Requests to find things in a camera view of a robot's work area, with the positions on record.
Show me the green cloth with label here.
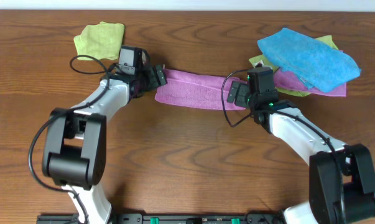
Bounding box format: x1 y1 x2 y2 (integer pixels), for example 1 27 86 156
248 35 340 98

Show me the blue microfiber cloth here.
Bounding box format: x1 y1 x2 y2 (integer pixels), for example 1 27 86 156
257 28 361 93

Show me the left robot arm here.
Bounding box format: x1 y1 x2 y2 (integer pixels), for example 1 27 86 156
40 46 167 223

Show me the folded light green cloth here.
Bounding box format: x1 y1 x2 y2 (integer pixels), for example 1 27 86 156
73 22 125 60

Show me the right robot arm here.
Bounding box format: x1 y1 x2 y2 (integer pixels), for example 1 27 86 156
221 67 375 224

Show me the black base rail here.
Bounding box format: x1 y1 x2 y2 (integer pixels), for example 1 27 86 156
36 212 287 224

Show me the right black cable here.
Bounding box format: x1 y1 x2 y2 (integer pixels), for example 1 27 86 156
220 63 346 224

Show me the purple microfiber cloth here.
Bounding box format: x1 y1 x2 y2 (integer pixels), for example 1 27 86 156
155 69 245 111

